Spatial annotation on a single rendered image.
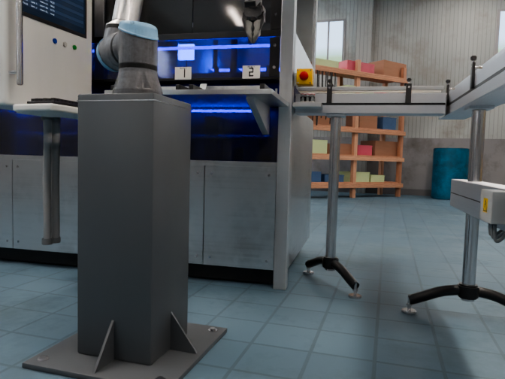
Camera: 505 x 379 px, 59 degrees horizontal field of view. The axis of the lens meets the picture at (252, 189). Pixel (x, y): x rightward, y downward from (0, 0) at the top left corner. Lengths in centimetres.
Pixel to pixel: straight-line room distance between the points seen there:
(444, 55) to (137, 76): 838
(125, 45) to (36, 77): 79
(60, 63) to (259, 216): 114
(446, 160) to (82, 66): 698
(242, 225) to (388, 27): 775
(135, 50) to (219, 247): 113
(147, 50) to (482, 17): 862
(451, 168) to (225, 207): 660
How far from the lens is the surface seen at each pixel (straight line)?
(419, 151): 922
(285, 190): 211
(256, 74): 217
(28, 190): 271
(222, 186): 218
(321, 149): 744
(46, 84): 220
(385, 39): 951
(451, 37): 956
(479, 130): 196
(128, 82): 140
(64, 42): 230
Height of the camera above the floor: 62
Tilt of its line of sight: 4 degrees down
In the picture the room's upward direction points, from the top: 2 degrees clockwise
